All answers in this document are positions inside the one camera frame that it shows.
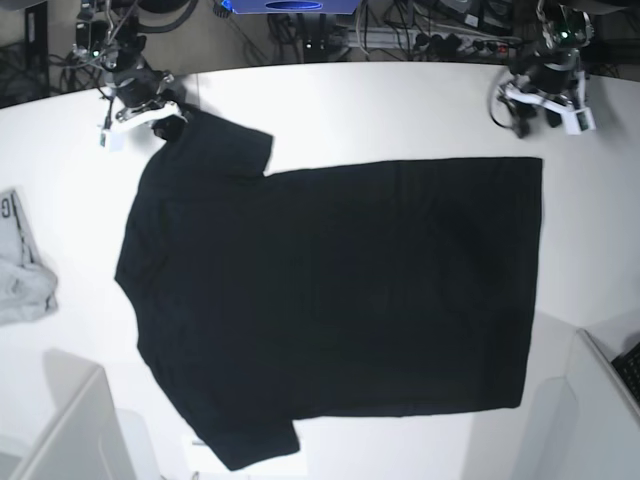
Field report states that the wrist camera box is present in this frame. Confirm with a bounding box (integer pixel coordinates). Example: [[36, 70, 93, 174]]
[[562, 107, 596, 135], [100, 129, 125, 153]]

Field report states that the black keyboard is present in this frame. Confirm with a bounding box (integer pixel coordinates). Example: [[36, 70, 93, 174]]
[[612, 344, 640, 404]]

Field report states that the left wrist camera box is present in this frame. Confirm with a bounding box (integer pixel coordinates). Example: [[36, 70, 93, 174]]
[[562, 107, 596, 135]]

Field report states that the white box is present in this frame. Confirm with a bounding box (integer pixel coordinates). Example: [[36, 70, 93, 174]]
[[536, 330, 639, 480], [1, 351, 137, 479]]

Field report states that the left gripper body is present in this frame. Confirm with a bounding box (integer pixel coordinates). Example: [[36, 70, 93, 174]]
[[497, 59, 588, 112]]

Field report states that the black T-shirt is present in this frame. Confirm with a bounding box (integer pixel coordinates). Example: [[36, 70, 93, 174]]
[[115, 110, 543, 471]]

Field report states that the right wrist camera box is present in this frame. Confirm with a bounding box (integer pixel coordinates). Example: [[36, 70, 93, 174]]
[[100, 129, 125, 153]]

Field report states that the grey folded garment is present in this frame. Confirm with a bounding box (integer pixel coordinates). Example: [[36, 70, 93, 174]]
[[1, 189, 58, 326]]

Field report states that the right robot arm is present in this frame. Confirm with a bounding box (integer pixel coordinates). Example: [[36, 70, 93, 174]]
[[72, 1, 198, 150]]

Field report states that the blue box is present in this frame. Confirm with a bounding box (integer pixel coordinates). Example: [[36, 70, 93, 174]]
[[223, 0, 361, 15]]

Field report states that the white box right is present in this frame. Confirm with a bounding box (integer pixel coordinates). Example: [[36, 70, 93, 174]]
[[536, 330, 639, 480]]

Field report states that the white box left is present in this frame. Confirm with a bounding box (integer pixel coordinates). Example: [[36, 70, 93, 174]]
[[1, 351, 137, 479]]

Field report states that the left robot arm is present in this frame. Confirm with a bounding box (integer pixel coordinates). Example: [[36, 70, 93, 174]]
[[495, 1, 596, 139]]

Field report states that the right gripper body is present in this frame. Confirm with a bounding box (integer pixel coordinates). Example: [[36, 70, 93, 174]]
[[105, 67, 175, 123]]

